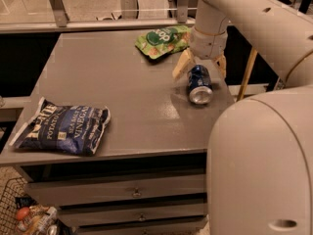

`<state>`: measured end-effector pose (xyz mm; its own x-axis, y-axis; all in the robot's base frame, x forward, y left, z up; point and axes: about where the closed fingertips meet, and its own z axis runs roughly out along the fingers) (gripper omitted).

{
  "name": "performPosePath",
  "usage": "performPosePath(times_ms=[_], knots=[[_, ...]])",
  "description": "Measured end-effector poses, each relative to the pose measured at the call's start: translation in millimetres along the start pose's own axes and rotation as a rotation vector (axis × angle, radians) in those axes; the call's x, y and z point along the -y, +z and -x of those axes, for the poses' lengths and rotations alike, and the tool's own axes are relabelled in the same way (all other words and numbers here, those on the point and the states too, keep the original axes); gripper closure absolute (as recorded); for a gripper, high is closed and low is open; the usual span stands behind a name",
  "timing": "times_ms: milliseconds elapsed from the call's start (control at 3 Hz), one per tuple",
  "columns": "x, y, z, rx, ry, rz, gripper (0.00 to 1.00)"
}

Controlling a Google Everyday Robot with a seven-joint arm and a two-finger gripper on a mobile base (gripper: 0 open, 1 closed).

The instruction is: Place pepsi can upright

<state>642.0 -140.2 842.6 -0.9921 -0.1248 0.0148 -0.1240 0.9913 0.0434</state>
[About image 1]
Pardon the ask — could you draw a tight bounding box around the blue pepsi can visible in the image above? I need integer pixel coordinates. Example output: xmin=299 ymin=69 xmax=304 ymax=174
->
xmin=188 ymin=65 xmax=213 ymax=105

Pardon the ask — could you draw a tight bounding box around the orange round item in basket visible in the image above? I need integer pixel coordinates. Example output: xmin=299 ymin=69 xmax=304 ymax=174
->
xmin=16 ymin=207 xmax=30 ymax=221

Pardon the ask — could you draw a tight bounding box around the black wire basket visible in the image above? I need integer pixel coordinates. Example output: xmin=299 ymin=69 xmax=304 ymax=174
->
xmin=0 ymin=177 xmax=33 ymax=235

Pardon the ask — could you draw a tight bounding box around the grey drawer cabinet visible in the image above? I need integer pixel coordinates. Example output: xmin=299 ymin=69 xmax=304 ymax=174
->
xmin=1 ymin=30 xmax=234 ymax=235

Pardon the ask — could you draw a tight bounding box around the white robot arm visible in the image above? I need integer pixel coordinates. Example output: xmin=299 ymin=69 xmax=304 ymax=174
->
xmin=191 ymin=0 xmax=313 ymax=235

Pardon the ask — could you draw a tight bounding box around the blue potato chips bag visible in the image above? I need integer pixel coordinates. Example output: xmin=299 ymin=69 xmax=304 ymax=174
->
xmin=10 ymin=97 xmax=111 ymax=156

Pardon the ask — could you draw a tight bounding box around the white bottle in basket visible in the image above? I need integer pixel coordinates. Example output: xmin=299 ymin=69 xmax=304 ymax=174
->
xmin=30 ymin=207 xmax=57 ymax=235

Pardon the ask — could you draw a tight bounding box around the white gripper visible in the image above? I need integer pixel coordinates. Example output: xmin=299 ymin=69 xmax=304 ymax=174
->
xmin=172 ymin=27 xmax=228 ymax=80

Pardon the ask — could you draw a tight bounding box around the metal railing frame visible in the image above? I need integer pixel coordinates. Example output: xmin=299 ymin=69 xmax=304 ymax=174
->
xmin=0 ymin=0 xmax=309 ymax=35

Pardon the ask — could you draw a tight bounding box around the green snack bag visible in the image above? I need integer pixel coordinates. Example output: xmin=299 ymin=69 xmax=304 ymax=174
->
xmin=135 ymin=25 xmax=191 ymax=60

